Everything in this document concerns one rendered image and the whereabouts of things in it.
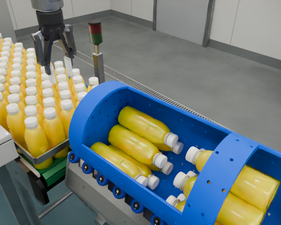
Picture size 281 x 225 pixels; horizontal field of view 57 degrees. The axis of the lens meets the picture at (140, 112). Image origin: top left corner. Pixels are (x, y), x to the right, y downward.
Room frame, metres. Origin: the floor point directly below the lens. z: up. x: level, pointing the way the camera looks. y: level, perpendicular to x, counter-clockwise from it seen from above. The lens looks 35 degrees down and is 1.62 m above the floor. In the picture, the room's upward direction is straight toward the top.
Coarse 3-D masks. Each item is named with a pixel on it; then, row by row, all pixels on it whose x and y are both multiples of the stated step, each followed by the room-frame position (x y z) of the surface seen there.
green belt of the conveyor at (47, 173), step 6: (24, 156) 0.72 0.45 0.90; (66, 156) 0.72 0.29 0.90; (30, 162) 0.69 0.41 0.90; (54, 162) 0.69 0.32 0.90; (60, 162) 0.69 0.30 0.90; (66, 162) 0.69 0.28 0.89; (36, 168) 0.66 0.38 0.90; (48, 168) 0.66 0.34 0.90; (54, 168) 0.66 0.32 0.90; (60, 168) 0.67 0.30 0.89; (42, 174) 0.63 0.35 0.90; (48, 174) 0.64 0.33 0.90; (60, 174) 0.66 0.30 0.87; (42, 180) 0.65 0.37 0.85; (48, 180) 0.62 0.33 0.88; (54, 180) 0.63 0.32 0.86; (48, 186) 0.62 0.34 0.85
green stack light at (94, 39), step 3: (90, 33) 1.23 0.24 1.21; (99, 33) 1.23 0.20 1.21; (90, 36) 1.23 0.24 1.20; (93, 36) 1.22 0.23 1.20; (96, 36) 1.22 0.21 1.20; (99, 36) 1.23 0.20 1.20; (90, 39) 1.24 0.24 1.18; (93, 39) 1.22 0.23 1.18; (96, 39) 1.22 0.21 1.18; (99, 39) 1.23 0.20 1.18; (102, 39) 1.25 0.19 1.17; (90, 42) 1.24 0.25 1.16; (93, 42) 1.23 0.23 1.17; (96, 42) 1.22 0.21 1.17; (99, 42) 1.23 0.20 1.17
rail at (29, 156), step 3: (12, 138) 0.73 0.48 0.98; (15, 141) 0.72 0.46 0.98; (15, 144) 0.71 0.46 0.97; (18, 144) 0.70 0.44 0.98; (18, 147) 0.70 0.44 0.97; (21, 147) 0.69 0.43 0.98; (21, 150) 0.68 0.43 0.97; (24, 150) 0.67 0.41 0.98; (24, 153) 0.67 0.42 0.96; (27, 153) 0.66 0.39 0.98; (27, 156) 0.66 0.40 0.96; (30, 156) 0.64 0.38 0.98; (33, 156) 0.64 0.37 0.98; (30, 159) 0.65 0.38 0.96; (33, 159) 0.63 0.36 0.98; (33, 162) 0.63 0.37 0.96; (36, 162) 0.63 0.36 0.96
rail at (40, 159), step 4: (68, 140) 0.73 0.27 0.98; (60, 144) 0.70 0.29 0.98; (64, 144) 0.71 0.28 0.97; (68, 144) 0.73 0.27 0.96; (52, 148) 0.68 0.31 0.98; (56, 148) 0.69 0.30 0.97; (60, 148) 0.70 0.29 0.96; (64, 148) 0.71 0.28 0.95; (48, 152) 0.66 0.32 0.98; (52, 152) 0.67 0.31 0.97; (56, 152) 0.69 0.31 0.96; (40, 156) 0.64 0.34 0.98; (44, 156) 0.65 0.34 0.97; (48, 156) 0.66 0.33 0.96; (40, 160) 0.64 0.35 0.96; (44, 160) 0.65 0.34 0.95
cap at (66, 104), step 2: (62, 100) 0.81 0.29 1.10; (64, 100) 0.81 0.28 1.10; (66, 100) 0.81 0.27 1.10; (68, 100) 0.81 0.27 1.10; (70, 100) 0.80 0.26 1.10; (62, 102) 0.79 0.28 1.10; (64, 102) 0.79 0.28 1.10; (66, 102) 0.79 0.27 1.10; (68, 102) 0.79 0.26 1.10; (70, 102) 0.79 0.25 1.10; (62, 104) 0.78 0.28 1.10; (64, 104) 0.78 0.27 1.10; (66, 104) 0.78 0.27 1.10; (68, 104) 0.78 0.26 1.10; (70, 104) 0.79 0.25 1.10; (62, 106) 0.78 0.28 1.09; (64, 106) 0.78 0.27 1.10; (66, 106) 0.78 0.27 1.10; (68, 106) 0.78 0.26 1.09; (70, 106) 0.79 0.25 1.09; (64, 108) 0.78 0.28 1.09; (66, 108) 0.78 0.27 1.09
